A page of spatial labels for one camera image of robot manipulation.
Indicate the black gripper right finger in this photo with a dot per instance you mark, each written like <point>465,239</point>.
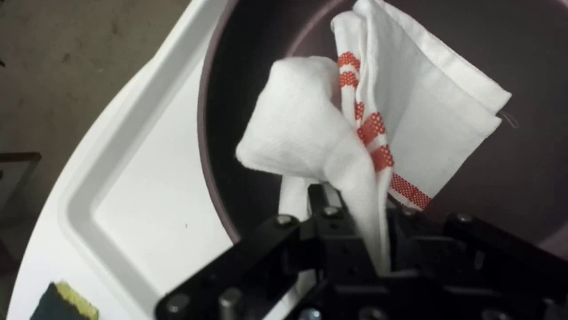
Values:
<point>472,268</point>

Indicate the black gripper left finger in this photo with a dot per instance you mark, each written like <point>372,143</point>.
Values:
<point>330,250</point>

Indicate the white red-striped tea towel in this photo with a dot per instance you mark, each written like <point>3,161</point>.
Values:
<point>307,131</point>

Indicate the dark nonstick frying pan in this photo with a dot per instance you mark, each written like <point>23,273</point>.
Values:
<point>532,179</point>

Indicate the white plastic tray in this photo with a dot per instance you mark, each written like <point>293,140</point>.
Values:
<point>147,220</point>

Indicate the green yellow sponge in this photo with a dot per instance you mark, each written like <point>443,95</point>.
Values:
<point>64,303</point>

